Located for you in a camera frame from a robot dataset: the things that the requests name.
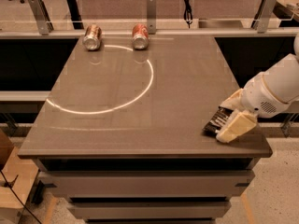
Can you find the middle metal rail bracket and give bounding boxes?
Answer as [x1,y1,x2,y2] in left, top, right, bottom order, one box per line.
[147,0,156,35]

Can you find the metal rail bracket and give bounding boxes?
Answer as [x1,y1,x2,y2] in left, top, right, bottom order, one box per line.
[27,0,53,35]
[251,0,277,33]
[147,0,156,35]

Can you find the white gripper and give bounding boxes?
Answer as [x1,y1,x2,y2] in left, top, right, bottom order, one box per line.
[216,72,289,143]

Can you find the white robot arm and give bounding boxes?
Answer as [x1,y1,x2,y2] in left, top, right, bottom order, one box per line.
[216,35,299,143]

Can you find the right metal rail bracket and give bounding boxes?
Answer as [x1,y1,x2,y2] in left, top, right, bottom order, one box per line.
[251,0,277,33]

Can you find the grey drawer cabinet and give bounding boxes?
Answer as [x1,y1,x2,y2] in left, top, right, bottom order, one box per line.
[35,157,257,224]

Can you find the left metal rail bracket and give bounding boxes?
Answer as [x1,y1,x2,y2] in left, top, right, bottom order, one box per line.
[27,0,53,35]

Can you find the black floor cable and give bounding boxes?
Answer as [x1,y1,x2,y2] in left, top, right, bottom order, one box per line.
[0,170,43,224]

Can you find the wooden box at left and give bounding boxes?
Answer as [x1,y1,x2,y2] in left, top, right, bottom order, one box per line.
[0,131,38,224]

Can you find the red coke can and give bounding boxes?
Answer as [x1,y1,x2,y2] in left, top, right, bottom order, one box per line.
[132,23,149,49]

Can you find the black rxbar chocolate wrapper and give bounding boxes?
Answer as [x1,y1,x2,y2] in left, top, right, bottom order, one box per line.
[203,107,233,134]

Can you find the orange brown soda can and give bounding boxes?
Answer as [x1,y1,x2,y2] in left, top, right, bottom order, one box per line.
[83,24,102,50]

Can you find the black hanging cable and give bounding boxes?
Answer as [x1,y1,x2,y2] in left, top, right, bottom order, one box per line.
[181,0,194,29]

